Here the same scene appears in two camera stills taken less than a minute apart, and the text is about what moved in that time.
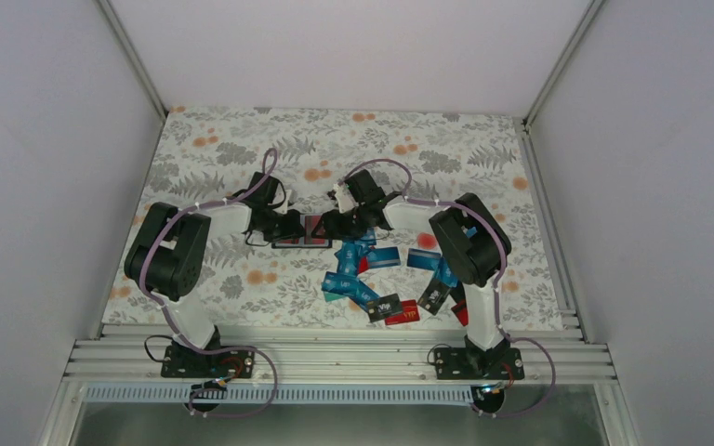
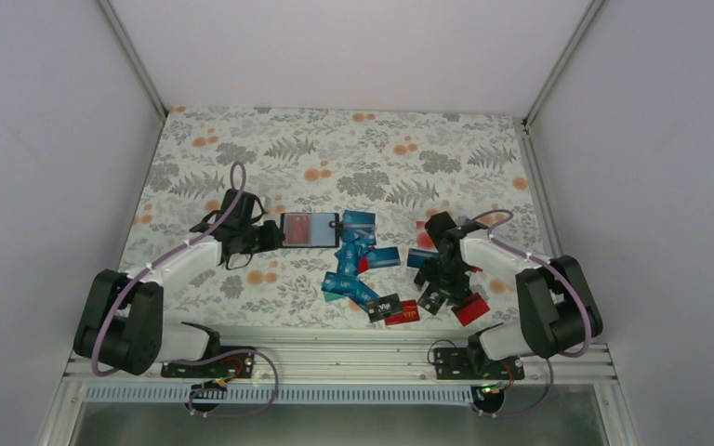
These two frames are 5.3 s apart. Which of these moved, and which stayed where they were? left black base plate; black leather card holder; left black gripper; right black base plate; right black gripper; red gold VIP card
Moved: right black gripper; left black gripper
Stayed: right black base plate; left black base plate; red gold VIP card; black leather card holder
